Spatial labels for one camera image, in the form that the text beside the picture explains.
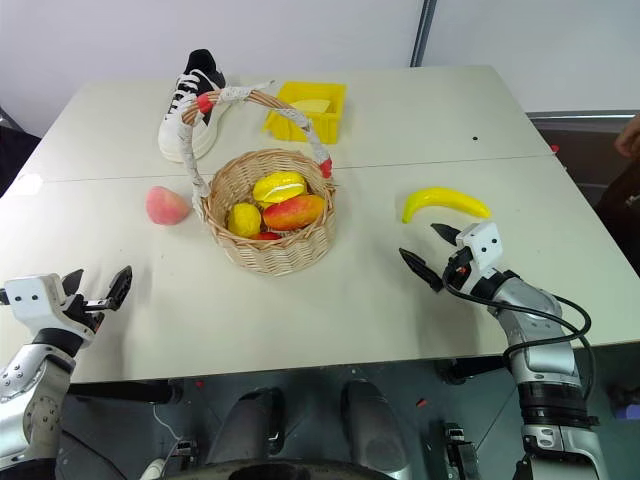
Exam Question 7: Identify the yellow plastic bin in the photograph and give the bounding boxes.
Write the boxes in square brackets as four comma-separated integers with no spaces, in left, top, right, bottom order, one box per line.
[262,80,349,145]

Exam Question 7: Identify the grey window frame post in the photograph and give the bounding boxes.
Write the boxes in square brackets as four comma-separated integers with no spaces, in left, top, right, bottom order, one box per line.
[408,0,440,69]

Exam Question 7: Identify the white and black sneaker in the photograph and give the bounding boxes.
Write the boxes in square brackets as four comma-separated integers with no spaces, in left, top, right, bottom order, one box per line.
[157,48,228,164]

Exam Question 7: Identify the pink peach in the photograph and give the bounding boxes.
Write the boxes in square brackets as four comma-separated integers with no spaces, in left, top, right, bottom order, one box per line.
[144,185,192,228]

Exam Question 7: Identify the yellow starfruit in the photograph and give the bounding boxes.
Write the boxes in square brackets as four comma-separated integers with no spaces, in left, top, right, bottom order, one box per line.
[251,170,308,206]

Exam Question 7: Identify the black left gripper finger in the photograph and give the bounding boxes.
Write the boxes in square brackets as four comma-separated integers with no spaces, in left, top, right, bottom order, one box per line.
[62,268,86,301]
[83,264,135,314]

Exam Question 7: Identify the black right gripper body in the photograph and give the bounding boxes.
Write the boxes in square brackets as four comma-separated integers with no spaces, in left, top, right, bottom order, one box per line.
[441,244,482,296]

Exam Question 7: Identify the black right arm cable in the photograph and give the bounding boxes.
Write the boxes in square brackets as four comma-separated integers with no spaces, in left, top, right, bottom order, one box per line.
[442,267,593,374]

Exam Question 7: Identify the red orange mango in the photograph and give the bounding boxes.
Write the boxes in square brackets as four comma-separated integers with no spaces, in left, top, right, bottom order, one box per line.
[261,194,328,233]

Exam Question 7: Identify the yellow lemon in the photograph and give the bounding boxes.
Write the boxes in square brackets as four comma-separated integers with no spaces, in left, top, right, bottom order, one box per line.
[226,201,264,238]

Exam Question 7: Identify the white thin cable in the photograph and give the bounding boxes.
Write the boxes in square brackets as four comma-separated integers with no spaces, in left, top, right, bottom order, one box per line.
[141,403,185,480]

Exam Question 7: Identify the bystander dark clothing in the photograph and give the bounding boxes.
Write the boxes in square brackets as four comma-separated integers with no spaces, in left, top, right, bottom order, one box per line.
[596,149,640,281]

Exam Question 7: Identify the wicker basket with handle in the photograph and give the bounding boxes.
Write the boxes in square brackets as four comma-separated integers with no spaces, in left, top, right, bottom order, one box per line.
[180,79,339,277]

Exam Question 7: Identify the yellow banana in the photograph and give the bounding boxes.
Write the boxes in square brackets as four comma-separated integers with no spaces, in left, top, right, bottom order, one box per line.
[401,186,494,225]

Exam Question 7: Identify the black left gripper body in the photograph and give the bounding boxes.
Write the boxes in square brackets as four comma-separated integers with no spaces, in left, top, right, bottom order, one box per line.
[60,287,106,347]

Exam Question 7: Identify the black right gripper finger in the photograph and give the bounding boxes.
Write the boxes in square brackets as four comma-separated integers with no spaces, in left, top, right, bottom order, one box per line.
[430,222,461,247]
[398,246,445,294]

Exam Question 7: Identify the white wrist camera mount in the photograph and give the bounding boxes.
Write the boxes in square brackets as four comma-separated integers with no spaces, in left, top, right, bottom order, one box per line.
[0,273,68,332]
[455,221,503,274]

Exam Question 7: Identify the bystander bare hand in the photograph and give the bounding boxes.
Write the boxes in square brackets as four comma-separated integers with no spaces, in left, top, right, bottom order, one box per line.
[613,112,640,157]

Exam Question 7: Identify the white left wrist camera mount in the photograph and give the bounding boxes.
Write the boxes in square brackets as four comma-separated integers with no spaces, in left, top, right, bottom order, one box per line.
[0,273,68,332]

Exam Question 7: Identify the grey side table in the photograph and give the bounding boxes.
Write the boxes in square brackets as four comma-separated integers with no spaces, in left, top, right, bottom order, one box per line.
[523,107,640,133]

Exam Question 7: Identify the dark rounded shape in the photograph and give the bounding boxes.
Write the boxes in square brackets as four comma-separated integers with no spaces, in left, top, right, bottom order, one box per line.
[340,378,408,472]

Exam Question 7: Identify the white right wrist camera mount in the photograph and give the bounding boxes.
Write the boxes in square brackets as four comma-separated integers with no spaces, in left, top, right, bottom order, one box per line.
[455,221,503,274]

